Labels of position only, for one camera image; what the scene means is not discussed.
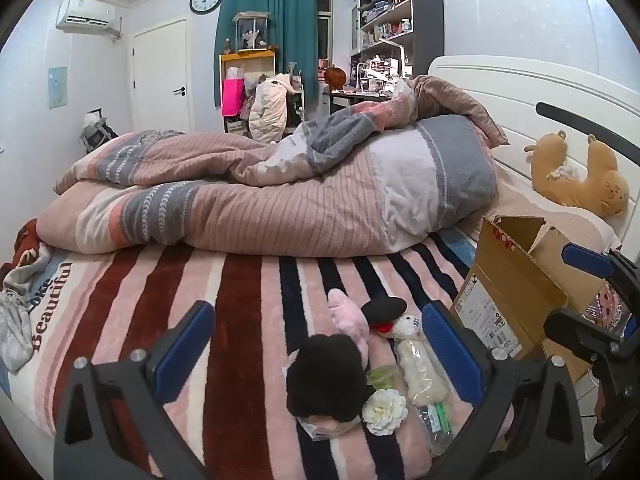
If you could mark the striped pink grey duvet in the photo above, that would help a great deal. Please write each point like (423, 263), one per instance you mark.
(300, 200)

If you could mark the pink plush toy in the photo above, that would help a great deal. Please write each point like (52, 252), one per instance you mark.
(352, 320)

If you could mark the light blue wall poster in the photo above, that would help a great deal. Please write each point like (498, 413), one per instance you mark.
(57, 87)

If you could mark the bright pink bag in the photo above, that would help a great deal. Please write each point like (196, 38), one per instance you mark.
(233, 97)

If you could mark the yellow shelf unit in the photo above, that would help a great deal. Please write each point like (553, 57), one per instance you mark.
(250, 62)

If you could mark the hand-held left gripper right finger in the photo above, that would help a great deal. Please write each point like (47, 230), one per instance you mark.
(450, 355)

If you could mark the white bed headboard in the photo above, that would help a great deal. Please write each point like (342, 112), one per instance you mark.
(510, 95)

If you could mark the white door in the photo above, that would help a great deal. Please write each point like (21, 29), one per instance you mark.
(160, 75)

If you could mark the window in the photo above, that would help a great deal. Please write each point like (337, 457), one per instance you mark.
(324, 30)

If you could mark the clear plastic packet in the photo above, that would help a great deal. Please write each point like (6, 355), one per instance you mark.
(437, 425)

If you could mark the white fabric flower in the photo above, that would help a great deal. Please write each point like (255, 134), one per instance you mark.
(384, 411)

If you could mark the teal curtain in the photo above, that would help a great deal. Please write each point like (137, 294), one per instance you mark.
(270, 25)

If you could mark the black plush toy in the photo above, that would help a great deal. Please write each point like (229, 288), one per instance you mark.
(325, 375)

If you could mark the round wall clock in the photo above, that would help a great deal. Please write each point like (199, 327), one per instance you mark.
(205, 0)

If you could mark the brown plush toy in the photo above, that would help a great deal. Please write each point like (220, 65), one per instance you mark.
(580, 185)

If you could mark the white cat plush toy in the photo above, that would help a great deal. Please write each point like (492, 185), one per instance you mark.
(422, 365)

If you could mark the pink polka dot bag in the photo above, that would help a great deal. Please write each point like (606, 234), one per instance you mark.
(607, 307)

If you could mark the black curved headboard bar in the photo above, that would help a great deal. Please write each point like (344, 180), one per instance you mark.
(580, 119)

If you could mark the white air conditioner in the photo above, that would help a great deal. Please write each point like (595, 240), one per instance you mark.
(87, 15)

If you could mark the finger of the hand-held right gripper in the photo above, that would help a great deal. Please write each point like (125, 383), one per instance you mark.
(575, 330)
(585, 255)

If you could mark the dark tall bookshelf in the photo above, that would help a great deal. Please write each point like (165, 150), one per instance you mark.
(425, 15)

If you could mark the cluttered desk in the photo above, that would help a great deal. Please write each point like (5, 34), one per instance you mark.
(350, 100)

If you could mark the grey cloth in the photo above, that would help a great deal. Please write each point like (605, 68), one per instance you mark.
(15, 330)

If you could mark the white puffer jacket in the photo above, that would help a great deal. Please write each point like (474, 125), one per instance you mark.
(270, 110)

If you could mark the glass display case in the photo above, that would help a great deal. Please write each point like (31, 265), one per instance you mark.
(253, 32)

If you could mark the small black oval plush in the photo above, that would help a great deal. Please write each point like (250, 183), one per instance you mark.
(384, 309)

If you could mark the brown cardboard box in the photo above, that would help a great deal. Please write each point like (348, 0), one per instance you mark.
(505, 280)

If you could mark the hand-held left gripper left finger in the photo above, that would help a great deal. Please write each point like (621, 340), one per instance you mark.
(185, 345)

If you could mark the striped fleece blanket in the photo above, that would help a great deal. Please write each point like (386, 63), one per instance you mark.
(225, 350)

